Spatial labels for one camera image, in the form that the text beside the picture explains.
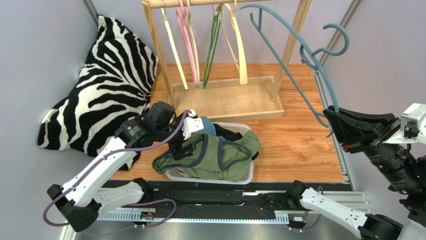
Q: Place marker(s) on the white plastic basket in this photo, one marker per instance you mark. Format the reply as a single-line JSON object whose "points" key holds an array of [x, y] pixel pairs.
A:
{"points": [[246, 178]]}

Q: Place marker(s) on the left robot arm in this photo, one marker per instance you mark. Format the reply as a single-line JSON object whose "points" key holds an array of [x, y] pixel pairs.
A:
{"points": [[81, 200]]}

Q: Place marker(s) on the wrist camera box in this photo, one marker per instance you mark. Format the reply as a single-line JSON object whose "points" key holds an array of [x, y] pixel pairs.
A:
{"points": [[412, 126], [192, 124]]}

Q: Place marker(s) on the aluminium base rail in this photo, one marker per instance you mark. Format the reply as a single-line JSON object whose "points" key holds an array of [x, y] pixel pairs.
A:
{"points": [[210, 201]]}

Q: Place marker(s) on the zebra print blanket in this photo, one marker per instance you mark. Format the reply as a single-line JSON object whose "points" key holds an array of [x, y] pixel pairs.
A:
{"points": [[114, 86]]}

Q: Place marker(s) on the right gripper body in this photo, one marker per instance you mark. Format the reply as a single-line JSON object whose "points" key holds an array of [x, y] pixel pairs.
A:
{"points": [[361, 146]]}

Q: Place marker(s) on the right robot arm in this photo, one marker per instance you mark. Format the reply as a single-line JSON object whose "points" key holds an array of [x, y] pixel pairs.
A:
{"points": [[406, 175]]}

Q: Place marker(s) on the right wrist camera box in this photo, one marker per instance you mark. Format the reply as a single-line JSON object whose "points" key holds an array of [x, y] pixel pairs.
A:
{"points": [[412, 126]]}

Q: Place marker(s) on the wooden clothes rack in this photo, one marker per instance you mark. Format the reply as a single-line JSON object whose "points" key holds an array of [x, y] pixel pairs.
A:
{"points": [[226, 100]]}

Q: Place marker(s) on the mauve tank top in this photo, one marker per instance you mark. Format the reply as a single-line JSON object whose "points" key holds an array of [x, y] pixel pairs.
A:
{"points": [[180, 171]]}

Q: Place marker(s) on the pink hanger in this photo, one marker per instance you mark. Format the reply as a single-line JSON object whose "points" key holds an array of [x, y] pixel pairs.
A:
{"points": [[181, 20]]}

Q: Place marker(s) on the black top green trim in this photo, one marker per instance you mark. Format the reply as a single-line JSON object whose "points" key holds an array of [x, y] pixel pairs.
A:
{"points": [[229, 131]]}

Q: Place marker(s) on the cream hanger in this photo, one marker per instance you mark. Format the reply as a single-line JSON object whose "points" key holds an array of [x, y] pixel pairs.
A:
{"points": [[173, 45]]}

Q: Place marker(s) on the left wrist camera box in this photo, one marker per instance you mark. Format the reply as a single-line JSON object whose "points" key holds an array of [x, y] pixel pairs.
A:
{"points": [[192, 124]]}

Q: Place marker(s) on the olive green tank top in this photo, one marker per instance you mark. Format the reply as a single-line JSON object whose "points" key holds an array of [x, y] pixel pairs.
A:
{"points": [[199, 165]]}

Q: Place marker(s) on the wooden hanger with blue top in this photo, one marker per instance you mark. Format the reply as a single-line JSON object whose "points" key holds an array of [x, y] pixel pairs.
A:
{"points": [[240, 61]]}

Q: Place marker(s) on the green hanger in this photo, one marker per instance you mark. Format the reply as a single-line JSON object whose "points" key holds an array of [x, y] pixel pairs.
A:
{"points": [[214, 34]]}

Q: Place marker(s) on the blue tank top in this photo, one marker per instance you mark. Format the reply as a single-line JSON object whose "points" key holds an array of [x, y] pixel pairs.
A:
{"points": [[208, 126]]}

